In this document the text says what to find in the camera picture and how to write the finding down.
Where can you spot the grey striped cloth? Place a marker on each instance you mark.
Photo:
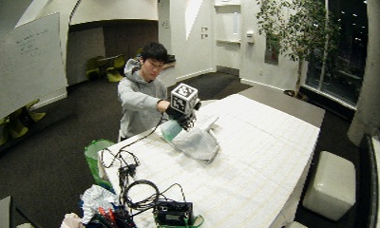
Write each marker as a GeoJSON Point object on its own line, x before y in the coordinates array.
{"type": "Point", "coordinates": [195, 143]}

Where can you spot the teal folded cloth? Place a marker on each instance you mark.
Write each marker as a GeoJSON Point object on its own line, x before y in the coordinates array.
{"type": "Point", "coordinates": [171, 130]}

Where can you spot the white cube with black markers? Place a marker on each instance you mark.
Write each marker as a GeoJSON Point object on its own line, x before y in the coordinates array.
{"type": "Point", "coordinates": [183, 98]}

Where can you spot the the person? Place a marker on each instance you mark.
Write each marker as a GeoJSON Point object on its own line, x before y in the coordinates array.
{"type": "Point", "coordinates": [139, 109]}

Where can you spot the yellow-green chair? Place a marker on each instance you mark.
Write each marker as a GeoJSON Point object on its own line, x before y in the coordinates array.
{"type": "Point", "coordinates": [35, 113]}
{"type": "Point", "coordinates": [13, 129]}
{"type": "Point", "coordinates": [115, 70]}
{"type": "Point", "coordinates": [93, 67]}

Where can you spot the green waste bin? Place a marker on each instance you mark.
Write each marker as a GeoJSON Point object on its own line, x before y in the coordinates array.
{"type": "Point", "coordinates": [95, 155]}

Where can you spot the plant pot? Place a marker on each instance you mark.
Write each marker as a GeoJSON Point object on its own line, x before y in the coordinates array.
{"type": "Point", "coordinates": [295, 94]}

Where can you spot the white door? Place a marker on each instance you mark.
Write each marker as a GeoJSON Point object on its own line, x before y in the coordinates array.
{"type": "Point", "coordinates": [228, 38]}

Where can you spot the black electronic box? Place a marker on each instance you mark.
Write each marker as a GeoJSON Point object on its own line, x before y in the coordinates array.
{"type": "Point", "coordinates": [172, 213]}

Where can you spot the crumpled white plastic bag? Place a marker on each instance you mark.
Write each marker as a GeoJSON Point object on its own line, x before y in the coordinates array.
{"type": "Point", "coordinates": [97, 199]}

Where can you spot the indoor tree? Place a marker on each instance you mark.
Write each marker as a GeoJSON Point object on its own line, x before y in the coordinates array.
{"type": "Point", "coordinates": [298, 30]}

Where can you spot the white ottoman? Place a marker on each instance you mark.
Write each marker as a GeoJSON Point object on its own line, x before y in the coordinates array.
{"type": "Point", "coordinates": [331, 186]}

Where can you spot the large dark window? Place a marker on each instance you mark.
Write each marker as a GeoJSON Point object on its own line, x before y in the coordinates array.
{"type": "Point", "coordinates": [342, 50]}

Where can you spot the white whiteboard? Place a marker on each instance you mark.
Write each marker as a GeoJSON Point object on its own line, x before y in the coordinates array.
{"type": "Point", "coordinates": [23, 66]}

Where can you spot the wall switch plates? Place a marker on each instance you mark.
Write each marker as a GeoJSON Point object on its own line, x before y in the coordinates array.
{"type": "Point", "coordinates": [204, 32]}

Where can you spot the white wall dispenser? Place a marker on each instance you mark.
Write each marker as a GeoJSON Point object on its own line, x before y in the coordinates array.
{"type": "Point", "coordinates": [250, 36]}

